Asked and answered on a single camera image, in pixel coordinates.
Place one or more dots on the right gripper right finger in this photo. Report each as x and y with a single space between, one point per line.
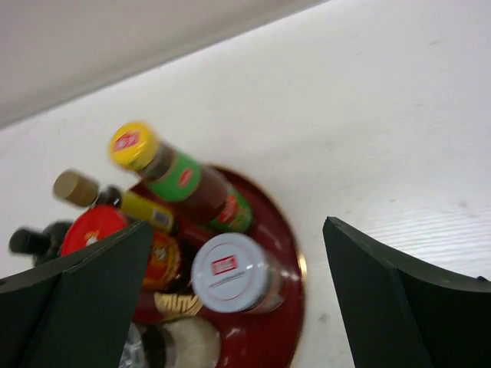
400 311

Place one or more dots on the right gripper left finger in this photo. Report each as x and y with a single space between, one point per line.
76 310

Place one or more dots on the white jar black pump lid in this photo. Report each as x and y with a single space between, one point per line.
42 245

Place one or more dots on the jar with red lid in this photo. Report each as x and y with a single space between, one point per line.
165 266

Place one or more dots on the grinder jar grey lid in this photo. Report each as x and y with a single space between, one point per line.
187 342

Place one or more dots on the small yellow label bottle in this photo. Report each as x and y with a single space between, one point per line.
83 191

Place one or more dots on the jar silver lid red label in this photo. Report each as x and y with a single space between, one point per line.
232 273

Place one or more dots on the sauce bottle yellow cap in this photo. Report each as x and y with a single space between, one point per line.
195 190

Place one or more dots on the round red lacquer tray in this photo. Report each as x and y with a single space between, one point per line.
248 340

